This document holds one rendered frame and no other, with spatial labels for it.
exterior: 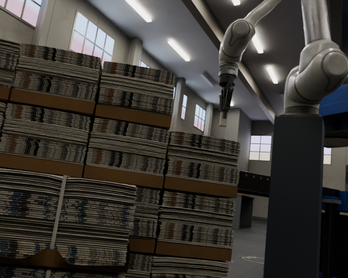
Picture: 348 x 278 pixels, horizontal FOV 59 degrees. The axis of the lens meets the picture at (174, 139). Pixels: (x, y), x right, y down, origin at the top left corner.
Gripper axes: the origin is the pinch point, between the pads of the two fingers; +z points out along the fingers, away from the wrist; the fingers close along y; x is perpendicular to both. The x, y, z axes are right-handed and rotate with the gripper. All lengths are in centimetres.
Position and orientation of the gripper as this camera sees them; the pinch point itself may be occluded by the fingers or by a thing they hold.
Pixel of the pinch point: (223, 119)
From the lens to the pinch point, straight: 143.9
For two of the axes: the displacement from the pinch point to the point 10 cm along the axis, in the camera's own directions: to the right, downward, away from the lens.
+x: 9.7, 1.6, 1.7
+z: -1.3, 9.8, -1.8
